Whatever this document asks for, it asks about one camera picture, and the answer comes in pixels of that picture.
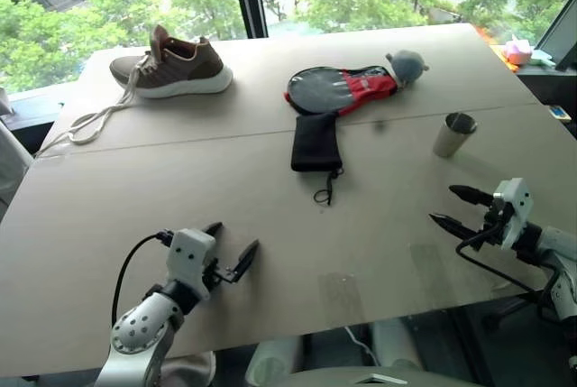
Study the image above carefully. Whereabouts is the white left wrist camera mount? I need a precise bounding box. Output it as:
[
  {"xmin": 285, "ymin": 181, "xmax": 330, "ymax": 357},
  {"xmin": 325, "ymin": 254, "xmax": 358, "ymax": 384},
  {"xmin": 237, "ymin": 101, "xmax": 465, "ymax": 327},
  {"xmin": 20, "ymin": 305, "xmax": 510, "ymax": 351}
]
[{"xmin": 165, "ymin": 227, "xmax": 216, "ymax": 300}]

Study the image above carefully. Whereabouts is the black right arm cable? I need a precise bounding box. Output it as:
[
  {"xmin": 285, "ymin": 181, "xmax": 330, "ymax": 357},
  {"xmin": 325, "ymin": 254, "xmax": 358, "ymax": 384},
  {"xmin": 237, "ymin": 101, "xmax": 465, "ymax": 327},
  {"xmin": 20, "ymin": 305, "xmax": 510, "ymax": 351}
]
[{"xmin": 454, "ymin": 223, "xmax": 560, "ymax": 320}]

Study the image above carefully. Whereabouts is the white cylindrical leg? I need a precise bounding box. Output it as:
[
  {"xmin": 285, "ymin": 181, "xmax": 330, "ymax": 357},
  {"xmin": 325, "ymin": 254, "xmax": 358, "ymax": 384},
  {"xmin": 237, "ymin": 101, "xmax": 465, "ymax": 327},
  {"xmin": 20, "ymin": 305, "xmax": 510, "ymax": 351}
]
[
  {"xmin": 371, "ymin": 318, "xmax": 423, "ymax": 370},
  {"xmin": 245, "ymin": 336, "xmax": 303, "ymax": 387}
]

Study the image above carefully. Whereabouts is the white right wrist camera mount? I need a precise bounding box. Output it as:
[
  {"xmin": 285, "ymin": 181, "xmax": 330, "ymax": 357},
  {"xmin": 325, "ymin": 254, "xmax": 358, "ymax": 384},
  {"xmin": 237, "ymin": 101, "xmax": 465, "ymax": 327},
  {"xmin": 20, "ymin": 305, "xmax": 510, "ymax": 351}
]
[{"xmin": 492, "ymin": 178, "xmax": 534, "ymax": 251}]

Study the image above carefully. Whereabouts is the brown sneaker with white laces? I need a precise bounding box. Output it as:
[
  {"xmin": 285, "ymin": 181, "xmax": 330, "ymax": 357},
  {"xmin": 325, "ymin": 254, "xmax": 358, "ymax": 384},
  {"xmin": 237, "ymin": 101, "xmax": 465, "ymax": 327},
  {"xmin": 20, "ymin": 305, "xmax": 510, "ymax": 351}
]
[{"xmin": 38, "ymin": 24, "xmax": 234, "ymax": 145}]

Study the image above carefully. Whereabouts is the dark side desk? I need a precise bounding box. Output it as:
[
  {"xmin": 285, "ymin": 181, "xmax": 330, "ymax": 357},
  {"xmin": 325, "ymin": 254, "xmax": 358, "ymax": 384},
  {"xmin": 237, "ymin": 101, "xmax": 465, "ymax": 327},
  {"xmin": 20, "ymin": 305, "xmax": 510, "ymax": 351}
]
[{"xmin": 513, "ymin": 65, "xmax": 577, "ymax": 135}]

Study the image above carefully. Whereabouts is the grey rounded robot torso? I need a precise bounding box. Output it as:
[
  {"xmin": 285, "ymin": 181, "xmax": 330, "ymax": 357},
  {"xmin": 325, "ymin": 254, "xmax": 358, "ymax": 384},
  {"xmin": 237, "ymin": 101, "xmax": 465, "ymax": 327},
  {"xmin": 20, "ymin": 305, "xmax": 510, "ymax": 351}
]
[{"xmin": 270, "ymin": 361, "xmax": 479, "ymax": 387}]

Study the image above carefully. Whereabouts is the grey plush toy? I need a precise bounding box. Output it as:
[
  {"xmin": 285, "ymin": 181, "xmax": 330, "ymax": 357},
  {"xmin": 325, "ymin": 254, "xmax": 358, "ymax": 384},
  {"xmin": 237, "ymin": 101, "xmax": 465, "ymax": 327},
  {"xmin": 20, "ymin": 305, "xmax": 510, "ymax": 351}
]
[{"xmin": 385, "ymin": 49, "xmax": 430, "ymax": 88}]

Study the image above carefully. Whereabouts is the pale green object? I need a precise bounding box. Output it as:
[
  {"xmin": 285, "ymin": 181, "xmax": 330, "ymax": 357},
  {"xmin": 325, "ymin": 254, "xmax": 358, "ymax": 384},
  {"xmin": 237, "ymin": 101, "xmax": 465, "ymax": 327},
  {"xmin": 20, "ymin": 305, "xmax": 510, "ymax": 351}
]
[{"xmin": 529, "ymin": 49, "xmax": 556, "ymax": 68}]

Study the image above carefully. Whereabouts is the stainless steel cup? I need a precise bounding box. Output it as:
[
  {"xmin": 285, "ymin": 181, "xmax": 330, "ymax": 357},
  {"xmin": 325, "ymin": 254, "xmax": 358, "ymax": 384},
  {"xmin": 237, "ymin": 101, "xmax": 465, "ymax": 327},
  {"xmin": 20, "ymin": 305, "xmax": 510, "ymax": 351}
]
[{"xmin": 432, "ymin": 112, "xmax": 479, "ymax": 159}]

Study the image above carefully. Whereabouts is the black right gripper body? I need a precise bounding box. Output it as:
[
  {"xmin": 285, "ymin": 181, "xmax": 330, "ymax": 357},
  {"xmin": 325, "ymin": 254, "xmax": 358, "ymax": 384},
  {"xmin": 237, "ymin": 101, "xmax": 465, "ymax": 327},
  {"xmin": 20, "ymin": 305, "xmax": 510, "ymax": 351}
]
[{"xmin": 471, "ymin": 199, "xmax": 515, "ymax": 249}]

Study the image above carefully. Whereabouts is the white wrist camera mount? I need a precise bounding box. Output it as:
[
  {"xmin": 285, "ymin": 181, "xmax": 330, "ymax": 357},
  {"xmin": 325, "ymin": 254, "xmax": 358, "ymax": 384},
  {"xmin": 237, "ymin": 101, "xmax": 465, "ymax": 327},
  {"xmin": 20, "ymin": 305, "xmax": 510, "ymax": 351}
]
[
  {"xmin": 492, "ymin": 178, "xmax": 534, "ymax": 251},
  {"xmin": 165, "ymin": 227, "xmax": 216, "ymax": 300}
]

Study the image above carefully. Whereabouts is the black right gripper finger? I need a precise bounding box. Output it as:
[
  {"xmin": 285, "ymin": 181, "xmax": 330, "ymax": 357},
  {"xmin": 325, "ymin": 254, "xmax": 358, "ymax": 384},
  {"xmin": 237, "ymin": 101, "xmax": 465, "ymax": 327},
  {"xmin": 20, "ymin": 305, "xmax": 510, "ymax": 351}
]
[
  {"xmin": 449, "ymin": 184, "xmax": 495, "ymax": 207},
  {"xmin": 428, "ymin": 213, "xmax": 479, "ymax": 242}
]

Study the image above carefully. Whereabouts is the pink box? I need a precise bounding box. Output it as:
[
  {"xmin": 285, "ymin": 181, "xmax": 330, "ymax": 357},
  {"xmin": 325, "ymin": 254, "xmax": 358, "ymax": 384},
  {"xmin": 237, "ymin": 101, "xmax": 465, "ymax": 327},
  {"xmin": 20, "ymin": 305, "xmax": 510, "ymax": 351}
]
[{"xmin": 502, "ymin": 34, "xmax": 536, "ymax": 66}]

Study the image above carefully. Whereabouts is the orange object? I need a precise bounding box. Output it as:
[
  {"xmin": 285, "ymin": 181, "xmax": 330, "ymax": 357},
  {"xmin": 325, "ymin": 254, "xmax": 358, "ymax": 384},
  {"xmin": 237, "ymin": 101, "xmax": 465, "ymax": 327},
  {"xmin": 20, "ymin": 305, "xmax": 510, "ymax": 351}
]
[{"xmin": 472, "ymin": 24, "xmax": 516, "ymax": 73}]

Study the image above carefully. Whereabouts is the black fabric pouch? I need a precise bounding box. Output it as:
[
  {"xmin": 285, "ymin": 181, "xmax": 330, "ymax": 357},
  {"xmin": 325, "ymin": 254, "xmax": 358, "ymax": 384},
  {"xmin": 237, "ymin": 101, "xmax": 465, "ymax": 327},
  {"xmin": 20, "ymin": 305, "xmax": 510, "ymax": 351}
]
[{"xmin": 290, "ymin": 112, "xmax": 345, "ymax": 206}]

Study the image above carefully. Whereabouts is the black and red paddle case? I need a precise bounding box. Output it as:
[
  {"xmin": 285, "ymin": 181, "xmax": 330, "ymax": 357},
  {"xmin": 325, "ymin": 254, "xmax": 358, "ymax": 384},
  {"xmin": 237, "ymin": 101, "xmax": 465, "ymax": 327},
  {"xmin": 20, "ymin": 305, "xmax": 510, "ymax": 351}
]
[{"xmin": 283, "ymin": 63, "xmax": 400, "ymax": 116}]

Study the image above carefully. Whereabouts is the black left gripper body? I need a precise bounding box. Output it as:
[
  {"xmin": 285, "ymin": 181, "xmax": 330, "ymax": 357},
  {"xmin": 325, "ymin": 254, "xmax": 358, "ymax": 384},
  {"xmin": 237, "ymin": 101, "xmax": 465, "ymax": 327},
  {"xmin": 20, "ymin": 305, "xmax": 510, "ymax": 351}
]
[{"xmin": 202, "ymin": 258, "xmax": 241, "ymax": 292}]

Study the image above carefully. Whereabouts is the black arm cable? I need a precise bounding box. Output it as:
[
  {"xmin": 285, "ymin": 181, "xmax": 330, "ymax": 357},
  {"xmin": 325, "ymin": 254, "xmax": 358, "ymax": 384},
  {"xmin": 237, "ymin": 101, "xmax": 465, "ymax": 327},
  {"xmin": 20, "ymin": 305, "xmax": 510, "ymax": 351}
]
[
  {"xmin": 454, "ymin": 223, "xmax": 560, "ymax": 320},
  {"xmin": 110, "ymin": 231, "xmax": 176, "ymax": 329}
]

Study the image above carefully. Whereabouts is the dark slanted monitor frame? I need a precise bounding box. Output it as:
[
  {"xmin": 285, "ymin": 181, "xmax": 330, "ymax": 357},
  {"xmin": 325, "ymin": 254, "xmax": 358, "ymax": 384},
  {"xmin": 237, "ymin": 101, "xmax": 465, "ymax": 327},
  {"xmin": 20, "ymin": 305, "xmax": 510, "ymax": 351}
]
[{"xmin": 534, "ymin": 3, "xmax": 577, "ymax": 72}]

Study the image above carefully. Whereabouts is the thin white cable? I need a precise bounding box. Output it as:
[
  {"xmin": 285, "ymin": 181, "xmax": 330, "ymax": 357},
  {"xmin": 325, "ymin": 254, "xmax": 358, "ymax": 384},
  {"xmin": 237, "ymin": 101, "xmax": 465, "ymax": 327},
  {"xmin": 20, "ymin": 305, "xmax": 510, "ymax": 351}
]
[{"xmin": 344, "ymin": 326, "xmax": 380, "ymax": 368}]

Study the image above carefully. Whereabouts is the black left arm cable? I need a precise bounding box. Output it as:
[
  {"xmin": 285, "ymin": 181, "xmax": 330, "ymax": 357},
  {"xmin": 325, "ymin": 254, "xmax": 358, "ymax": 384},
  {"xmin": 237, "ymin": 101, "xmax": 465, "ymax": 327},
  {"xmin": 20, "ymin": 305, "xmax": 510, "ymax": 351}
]
[{"xmin": 110, "ymin": 231, "xmax": 176, "ymax": 329}]

